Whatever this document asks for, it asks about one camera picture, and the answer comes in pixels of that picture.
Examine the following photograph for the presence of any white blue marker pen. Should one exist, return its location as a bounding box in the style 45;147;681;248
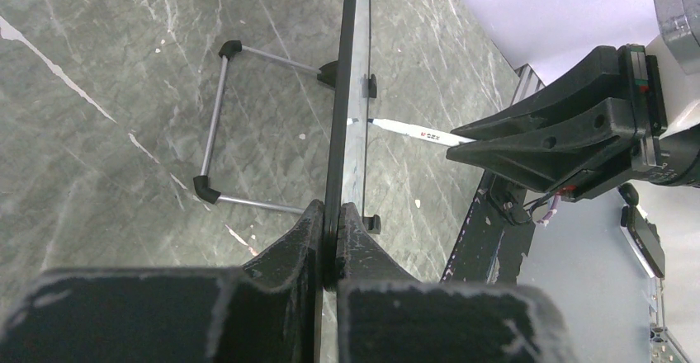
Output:
368;118;475;147

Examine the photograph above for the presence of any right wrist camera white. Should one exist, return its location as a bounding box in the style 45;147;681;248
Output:
650;0;699;139

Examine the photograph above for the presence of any small whiteboard black frame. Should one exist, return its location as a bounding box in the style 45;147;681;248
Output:
192;0;382;290

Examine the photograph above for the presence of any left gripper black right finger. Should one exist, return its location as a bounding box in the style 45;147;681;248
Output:
334;201;581;363

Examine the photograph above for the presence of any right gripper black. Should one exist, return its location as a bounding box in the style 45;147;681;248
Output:
447;45;699;202

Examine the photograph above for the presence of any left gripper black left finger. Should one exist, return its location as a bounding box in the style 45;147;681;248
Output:
1;200;324;362

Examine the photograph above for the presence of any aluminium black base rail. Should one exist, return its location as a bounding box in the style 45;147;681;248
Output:
440;64;548;285

